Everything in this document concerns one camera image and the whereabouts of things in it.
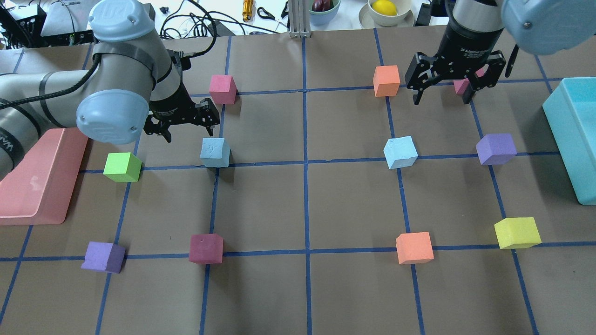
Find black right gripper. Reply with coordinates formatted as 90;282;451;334
405;26;506;105

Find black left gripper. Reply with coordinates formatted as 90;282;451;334
143;97;221;143

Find light blue block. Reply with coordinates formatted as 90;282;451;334
200;137;231;168
383;136;419;169

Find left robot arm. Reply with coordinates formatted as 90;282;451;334
0;0;221;177

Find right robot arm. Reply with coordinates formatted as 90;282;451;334
405;0;596;105

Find pink block far right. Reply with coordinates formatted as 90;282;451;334
453;68;486;96

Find green foam block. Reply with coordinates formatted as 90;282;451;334
103;152;142;183

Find orange block far right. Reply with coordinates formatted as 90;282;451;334
373;64;401;97

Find orange block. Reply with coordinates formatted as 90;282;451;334
373;64;401;97
396;232;434;265

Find pink block far left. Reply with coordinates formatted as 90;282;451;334
209;74;237;104

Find purple block right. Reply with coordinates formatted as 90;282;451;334
475;133;517;165

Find purple block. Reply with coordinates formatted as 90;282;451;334
475;133;517;165
81;241;126;274

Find bowl with lemon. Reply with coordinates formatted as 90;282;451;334
359;0;414;28

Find yellow lemon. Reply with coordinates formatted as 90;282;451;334
371;0;398;16

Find dark pink block near left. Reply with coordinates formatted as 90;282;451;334
188;234;224;264

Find cyan plastic bin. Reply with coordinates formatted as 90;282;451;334
542;77;596;205

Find purple block near left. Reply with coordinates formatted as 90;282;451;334
81;241;126;274

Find pink plastic tray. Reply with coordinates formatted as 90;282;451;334
0;128;88;226

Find green bowl with eggplant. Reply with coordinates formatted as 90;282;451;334
308;0;341;26

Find gold metal cylinder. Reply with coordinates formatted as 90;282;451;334
242;0;254;22

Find yellow foam block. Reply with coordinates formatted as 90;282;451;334
494;218;542;249

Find orange block near right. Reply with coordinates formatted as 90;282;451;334
396;232;434;265

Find black scissors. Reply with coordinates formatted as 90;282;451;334
256;1;289;21

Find black electronics box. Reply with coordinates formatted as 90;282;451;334
41;0;98;46

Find aluminium frame post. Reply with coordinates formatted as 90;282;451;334
288;0;312;38

